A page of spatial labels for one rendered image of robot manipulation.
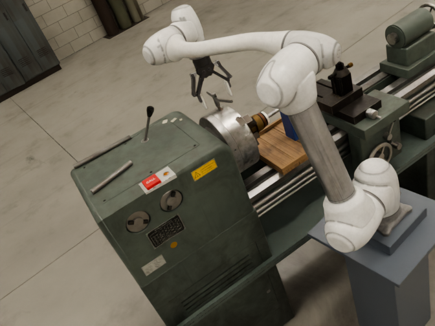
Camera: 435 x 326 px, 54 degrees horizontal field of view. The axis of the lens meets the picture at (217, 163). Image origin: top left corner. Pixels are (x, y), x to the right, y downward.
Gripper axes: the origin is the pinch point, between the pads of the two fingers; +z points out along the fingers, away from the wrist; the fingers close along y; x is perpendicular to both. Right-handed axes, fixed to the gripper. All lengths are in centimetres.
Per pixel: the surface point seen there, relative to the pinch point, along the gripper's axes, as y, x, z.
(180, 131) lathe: -21.1, -1.0, 5.1
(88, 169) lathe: -63, 6, 4
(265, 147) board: 17.2, 12.9, 41.4
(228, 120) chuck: -0.2, -5.4, 9.4
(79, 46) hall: -41, 666, 55
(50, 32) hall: -73, 654, 13
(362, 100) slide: 67, -4, 35
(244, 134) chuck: 2.6, -10.8, 16.2
